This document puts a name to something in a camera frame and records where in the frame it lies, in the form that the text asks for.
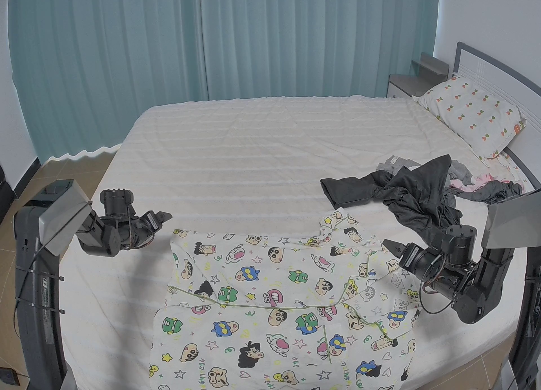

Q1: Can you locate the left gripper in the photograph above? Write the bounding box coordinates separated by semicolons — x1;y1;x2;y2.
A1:
129;211;162;242

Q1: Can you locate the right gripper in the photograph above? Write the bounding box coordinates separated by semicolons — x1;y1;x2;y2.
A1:
399;242;444;283

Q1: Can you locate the white printed pyjama top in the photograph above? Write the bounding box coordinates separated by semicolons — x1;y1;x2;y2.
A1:
148;209;421;390

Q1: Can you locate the bed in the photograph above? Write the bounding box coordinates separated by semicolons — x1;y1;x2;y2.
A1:
55;42;541;390

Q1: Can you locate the black garment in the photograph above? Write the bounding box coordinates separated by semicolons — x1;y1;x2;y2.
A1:
320;154;463;249

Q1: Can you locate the pink garment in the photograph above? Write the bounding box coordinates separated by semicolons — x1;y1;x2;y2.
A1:
450;172;495;192

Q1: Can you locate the dark grey garment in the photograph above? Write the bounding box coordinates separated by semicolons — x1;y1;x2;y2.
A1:
458;180;525;205

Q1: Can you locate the white printed pillow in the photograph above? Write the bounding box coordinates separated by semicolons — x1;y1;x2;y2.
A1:
416;75;528;160

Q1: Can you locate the grey bedside table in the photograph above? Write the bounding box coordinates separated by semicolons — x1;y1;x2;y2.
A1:
388;52;449;98

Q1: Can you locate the blue-green curtain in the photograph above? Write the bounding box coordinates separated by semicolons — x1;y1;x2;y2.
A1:
199;0;440;98
8;0;208;161

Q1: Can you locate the black cable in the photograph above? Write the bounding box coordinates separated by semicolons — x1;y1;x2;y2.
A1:
420;283;460;314

